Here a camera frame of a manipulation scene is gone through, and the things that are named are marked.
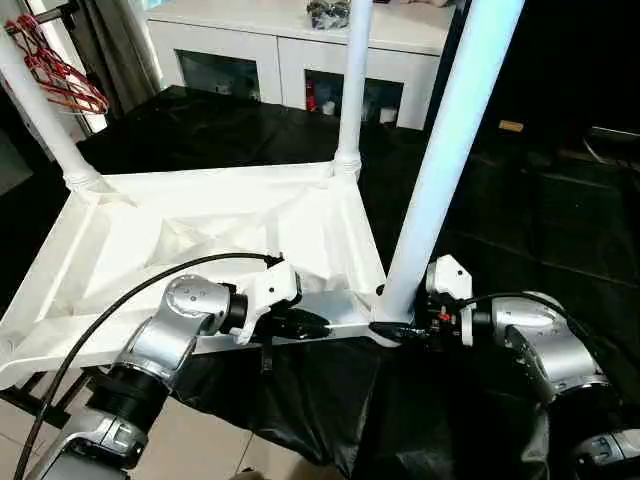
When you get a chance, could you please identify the white plastic table top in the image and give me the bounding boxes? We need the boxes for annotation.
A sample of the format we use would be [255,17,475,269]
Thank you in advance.
[0,161,417,392]

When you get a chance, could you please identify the white plastic table leg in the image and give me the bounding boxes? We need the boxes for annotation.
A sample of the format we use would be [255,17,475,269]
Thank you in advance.
[372,0,527,327]
[331,0,375,177]
[0,29,102,195]

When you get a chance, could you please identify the black mat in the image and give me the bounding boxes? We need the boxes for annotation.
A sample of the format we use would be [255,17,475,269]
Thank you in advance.
[0,84,640,480]

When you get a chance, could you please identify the long dark bar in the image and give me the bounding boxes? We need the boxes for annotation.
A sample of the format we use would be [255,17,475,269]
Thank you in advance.
[588,125,640,142]

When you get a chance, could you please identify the white cabinet with glass doors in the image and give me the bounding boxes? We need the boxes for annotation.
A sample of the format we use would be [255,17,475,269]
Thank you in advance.
[145,0,460,132]

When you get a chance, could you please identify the grey curtain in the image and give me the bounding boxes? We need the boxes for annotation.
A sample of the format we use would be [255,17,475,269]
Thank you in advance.
[73,0,167,117]

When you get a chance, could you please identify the clear bag of dark parts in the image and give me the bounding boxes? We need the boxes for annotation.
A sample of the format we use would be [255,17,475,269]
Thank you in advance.
[304,0,352,30]

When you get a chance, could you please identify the dark clothes rack bar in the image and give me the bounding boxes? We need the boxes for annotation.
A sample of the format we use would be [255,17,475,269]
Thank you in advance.
[3,2,77,30]

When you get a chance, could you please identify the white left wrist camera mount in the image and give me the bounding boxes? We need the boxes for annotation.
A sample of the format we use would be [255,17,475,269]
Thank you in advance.
[233,261,305,347]

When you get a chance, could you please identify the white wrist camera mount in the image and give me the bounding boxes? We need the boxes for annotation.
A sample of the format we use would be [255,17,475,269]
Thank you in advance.
[233,261,305,347]
[424,253,475,347]

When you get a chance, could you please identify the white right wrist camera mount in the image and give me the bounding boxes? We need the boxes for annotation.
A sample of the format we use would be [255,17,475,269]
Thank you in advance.
[424,253,475,347]

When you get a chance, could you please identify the black folding stand frame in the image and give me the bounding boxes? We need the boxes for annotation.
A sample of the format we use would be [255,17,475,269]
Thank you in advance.
[0,366,102,432]

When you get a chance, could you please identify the red wire clothes hangers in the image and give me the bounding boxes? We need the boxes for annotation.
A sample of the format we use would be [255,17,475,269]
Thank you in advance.
[3,13,111,117]

